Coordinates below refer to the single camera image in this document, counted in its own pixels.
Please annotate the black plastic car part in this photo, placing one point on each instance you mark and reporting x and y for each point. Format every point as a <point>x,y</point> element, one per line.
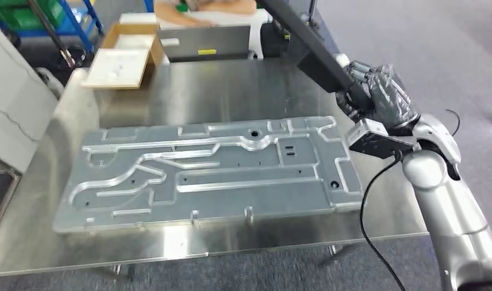
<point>322,60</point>

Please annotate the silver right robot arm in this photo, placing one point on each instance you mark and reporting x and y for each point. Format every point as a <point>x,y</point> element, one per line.
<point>450,225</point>

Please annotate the stainless steel workbench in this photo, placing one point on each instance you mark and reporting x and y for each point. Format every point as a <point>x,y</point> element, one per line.
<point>229,92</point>

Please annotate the machined aluminium plate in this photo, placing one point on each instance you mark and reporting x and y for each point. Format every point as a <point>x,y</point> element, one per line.
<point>229,197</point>

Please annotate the black chair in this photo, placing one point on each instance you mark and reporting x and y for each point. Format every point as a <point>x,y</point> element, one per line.
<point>274,44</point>

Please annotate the grey metal box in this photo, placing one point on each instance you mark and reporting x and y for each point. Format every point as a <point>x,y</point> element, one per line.
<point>205,40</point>

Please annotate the white desk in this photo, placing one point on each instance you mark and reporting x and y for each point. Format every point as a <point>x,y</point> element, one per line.
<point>259,32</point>

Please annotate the person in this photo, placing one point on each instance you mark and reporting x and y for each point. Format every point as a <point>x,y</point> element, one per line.
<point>229,6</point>

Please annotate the white foam sheet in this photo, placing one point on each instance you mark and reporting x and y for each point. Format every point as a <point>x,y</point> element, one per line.
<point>135,42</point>

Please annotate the cardboard box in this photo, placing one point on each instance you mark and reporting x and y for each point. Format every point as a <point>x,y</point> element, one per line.
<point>127,29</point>

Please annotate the blue rack with green bins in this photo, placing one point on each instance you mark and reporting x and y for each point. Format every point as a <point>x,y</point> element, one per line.
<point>69,30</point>

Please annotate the black pole stand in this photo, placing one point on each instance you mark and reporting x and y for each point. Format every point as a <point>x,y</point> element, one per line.
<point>52,34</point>

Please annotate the white cabinet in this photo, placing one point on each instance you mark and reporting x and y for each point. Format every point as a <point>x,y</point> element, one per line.
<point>16,100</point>

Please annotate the green plastic bin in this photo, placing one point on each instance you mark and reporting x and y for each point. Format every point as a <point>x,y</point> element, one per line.
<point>24,18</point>

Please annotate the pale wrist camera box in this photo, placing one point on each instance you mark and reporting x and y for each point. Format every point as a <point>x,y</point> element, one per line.
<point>374,140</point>

